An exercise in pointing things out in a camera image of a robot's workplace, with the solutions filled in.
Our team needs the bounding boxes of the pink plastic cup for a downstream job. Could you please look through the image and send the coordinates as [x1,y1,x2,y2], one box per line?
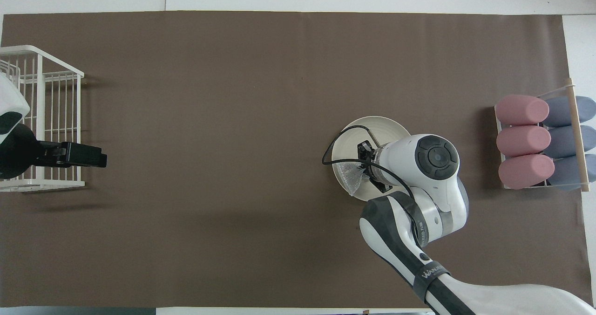
[498,154,555,190]
[495,95,550,125]
[496,125,551,157]

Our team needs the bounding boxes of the cup holder with wooden rod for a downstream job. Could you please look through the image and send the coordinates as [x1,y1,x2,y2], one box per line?
[494,77,591,193]

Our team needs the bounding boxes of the white wire dish rack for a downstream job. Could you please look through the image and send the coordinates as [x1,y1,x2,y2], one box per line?
[0,45,86,192]

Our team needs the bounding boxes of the cream round plate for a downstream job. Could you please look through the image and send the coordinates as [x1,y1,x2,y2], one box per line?
[332,116,413,202]

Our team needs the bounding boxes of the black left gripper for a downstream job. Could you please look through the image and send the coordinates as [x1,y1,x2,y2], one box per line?
[0,124,108,179]

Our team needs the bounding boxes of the blue plastic cup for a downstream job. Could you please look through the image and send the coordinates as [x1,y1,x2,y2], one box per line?
[549,125,596,158]
[547,154,596,191]
[545,96,596,128]

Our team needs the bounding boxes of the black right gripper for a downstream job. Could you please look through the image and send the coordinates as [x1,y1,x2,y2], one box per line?
[357,140,391,194]

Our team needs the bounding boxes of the brown table mat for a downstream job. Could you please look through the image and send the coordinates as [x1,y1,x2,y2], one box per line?
[0,11,594,308]

